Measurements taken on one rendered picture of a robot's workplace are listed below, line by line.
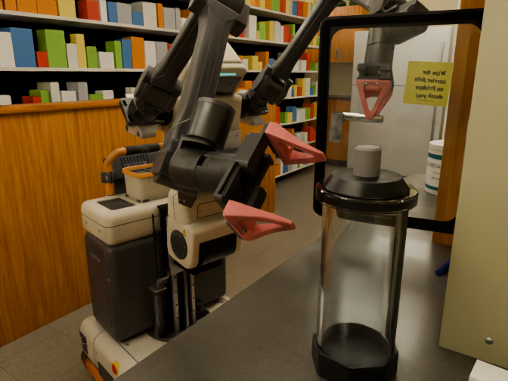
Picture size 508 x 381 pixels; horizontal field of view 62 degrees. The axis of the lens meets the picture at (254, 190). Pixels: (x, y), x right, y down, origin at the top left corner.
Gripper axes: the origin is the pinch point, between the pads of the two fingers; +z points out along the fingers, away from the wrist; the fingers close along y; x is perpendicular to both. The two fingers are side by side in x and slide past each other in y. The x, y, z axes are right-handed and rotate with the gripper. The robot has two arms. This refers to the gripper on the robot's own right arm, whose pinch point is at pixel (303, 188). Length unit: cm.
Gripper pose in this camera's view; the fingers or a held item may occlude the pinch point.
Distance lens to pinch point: 49.9
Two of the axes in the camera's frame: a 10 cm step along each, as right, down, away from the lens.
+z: 8.2, 1.6, -5.5
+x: 3.9, 5.5, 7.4
